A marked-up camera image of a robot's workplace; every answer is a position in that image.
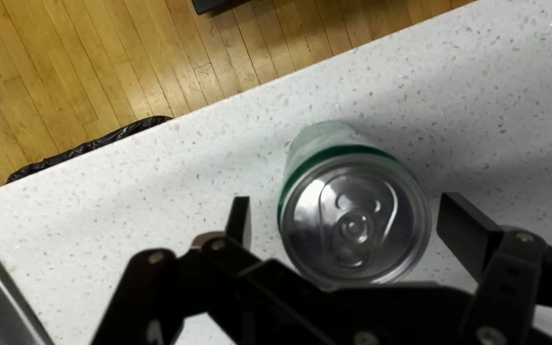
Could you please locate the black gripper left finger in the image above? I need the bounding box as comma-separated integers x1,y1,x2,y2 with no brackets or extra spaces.
90,194,330,345

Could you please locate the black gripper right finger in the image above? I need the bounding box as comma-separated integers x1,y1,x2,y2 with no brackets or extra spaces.
435,190,552,345

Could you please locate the green sprite can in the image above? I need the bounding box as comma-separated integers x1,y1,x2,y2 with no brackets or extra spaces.
276,120,434,292

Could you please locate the black bag trash bin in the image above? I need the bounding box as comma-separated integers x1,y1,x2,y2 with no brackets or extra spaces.
6,114,175,187

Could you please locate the black floor stand base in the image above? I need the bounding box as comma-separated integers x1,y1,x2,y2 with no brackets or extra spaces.
188,0,253,18

